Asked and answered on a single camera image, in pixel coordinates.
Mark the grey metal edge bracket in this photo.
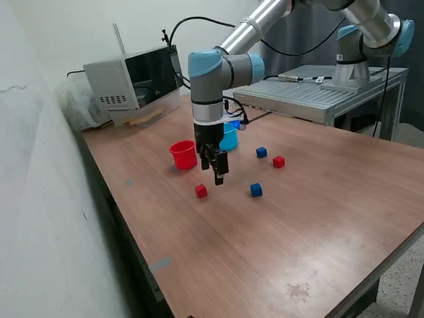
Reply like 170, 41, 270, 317
147, 270, 166, 303

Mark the dark grey curtain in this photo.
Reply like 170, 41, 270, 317
258, 0, 424, 125

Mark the wooden stick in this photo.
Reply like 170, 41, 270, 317
128, 109, 165, 127

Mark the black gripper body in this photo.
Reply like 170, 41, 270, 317
193, 121, 225, 153

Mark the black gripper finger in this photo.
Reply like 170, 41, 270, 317
211, 150, 230, 186
199, 144, 213, 170

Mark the aluminium slotted robot platform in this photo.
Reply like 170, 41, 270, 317
232, 64, 409, 142

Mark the red plastic bin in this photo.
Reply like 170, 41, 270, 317
169, 140, 199, 171

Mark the black hanging cable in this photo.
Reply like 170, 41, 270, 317
372, 55, 392, 137

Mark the blue plastic bin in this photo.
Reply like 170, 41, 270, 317
219, 122, 239, 152

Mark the clear acrylic stand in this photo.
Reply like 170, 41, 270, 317
111, 89, 182, 129

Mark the aluminium base mounting plate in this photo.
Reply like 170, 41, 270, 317
319, 73, 382, 94

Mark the thin metal rod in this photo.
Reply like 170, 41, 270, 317
113, 22, 127, 56

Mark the clear plastic bag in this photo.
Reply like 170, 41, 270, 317
54, 78, 113, 132

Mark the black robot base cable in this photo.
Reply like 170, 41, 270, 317
263, 73, 334, 83

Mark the grey-blue tape strip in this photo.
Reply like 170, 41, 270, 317
148, 257, 172, 273

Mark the wrist camera on white mount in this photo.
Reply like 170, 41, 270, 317
221, 111, 250, 132

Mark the silver microwave oven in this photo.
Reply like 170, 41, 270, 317
82, 45, 185, 112

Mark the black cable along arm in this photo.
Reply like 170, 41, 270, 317
167, 16, 347, 90

